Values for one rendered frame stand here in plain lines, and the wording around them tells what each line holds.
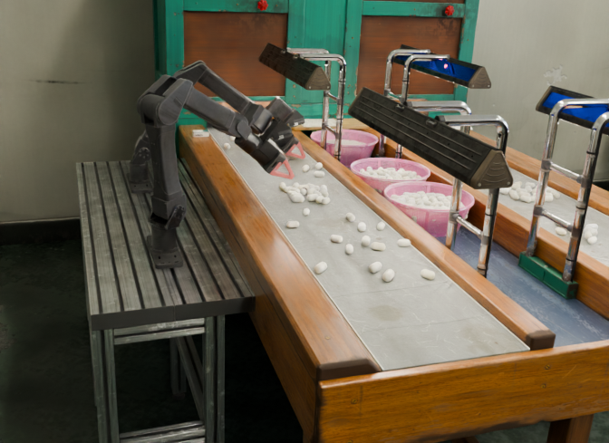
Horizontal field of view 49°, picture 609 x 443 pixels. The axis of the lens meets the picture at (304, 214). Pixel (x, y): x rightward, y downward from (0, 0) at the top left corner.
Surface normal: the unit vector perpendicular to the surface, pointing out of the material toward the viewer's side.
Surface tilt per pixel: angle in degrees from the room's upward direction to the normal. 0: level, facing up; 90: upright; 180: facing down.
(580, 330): 0
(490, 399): 90
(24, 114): 90
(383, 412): 90
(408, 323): 0
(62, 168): 90
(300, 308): 0
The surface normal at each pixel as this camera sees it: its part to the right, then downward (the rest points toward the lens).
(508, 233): -0.95, 0.07
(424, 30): 0.29, 0.35
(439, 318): 0.04, -0.94
